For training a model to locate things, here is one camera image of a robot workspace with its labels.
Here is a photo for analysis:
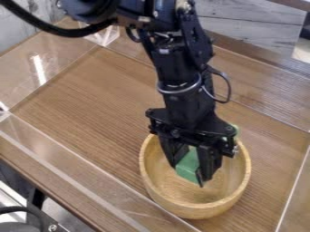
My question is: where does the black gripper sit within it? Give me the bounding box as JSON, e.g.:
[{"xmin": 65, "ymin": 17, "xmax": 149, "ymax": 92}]
[{"xmin": 145, "ymin": 75, "xmax": 240, "ymax": 189}]

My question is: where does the green rectangular block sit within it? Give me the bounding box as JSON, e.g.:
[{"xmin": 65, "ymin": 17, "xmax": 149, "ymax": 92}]
[{"xmin": 174, "ymin": 123, "xmax": 240, "ymax": 185}]

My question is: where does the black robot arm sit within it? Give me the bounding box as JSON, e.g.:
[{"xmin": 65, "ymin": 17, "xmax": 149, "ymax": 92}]
[{"xmin": 0, "ymin": 0, "xmax": 238, "ymax": 185}]

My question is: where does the brown wooden bowl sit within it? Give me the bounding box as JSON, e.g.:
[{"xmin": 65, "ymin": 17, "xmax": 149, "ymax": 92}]
[{"xmin": 139, "ymin": 134, "xmax": 253, "ymax": 219}]

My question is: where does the clear acrylic front wall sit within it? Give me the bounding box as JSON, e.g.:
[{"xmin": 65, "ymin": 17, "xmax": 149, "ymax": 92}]
[{"xmin": 0, "ymin": 111, "xmax": 201, "ymax": 232}]

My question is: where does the black table leg bracket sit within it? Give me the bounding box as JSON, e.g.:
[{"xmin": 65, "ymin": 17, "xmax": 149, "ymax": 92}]
[{"xmin": 27, "ymin": 188, "xmax": 70, "ymax": 232}]

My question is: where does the black cable under table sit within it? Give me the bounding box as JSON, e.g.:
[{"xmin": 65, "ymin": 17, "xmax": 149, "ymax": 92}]
[{"xmin": 0, "ymin": 206, "xmax": 53, "ymax": 232}]

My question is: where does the clear acrylic corner bracket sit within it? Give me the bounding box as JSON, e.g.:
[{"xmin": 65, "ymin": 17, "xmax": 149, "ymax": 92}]
[{"xmin": 85, "ymin": 25, "xmax": 121, "ymax": 47}]

